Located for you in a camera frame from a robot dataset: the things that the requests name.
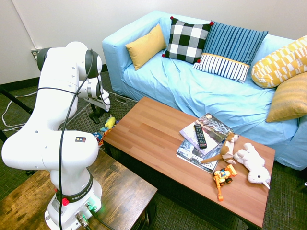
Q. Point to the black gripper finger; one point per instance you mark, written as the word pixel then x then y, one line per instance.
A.
pixel 94 109

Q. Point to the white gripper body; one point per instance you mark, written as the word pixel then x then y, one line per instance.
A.
pixel 102 101

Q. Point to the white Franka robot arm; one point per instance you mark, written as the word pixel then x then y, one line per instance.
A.
pixel 55 148

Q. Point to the yellow blue plush toy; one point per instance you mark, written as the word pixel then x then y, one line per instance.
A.
pixel 109 122

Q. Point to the Captain America plush doll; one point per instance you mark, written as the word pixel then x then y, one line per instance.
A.
pixel 97 137

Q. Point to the red-brown wooden coffee table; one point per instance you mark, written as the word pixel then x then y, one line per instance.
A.
pixel 156 143

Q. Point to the plain yellow pillow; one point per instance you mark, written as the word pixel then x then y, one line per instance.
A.
pixel 146 46

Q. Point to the black tripod leg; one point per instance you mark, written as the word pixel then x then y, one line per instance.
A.
pixel 14 99

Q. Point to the rustic dark wood table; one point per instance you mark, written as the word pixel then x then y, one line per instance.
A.
pixel 124 189

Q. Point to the light blue sofa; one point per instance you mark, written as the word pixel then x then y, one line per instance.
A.
pixel 192 91

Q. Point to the business magazine with blue cover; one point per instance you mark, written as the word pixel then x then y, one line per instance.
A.
pixel 189 153

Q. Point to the black TV remote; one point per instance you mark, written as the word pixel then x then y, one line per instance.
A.
pixel 200 135

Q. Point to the black white checked pillow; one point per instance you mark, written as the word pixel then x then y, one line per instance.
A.
pixel 187 39

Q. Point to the magazine with grey cover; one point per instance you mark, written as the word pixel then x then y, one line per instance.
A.
pixel 213 127

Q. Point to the white navy striped pillow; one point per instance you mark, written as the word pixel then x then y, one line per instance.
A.
pixel 221 67

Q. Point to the brown and white plush toys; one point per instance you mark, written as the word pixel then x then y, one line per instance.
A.
pixel 227 146

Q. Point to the orange toy excavator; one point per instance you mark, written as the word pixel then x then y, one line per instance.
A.
pixel 224 176

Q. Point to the blue striped large pillow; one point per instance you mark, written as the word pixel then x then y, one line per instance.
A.
pixel 232 40

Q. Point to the white plush unicorn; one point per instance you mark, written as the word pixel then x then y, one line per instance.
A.
pixel 254 163

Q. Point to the yellow white patterned pillow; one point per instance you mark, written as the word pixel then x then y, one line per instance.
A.
pixel 280 64

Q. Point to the mustard ribbed pillow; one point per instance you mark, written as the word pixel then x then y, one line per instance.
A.
pixel 290 98

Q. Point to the white wall outlet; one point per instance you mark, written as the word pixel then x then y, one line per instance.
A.
pixel 35 54

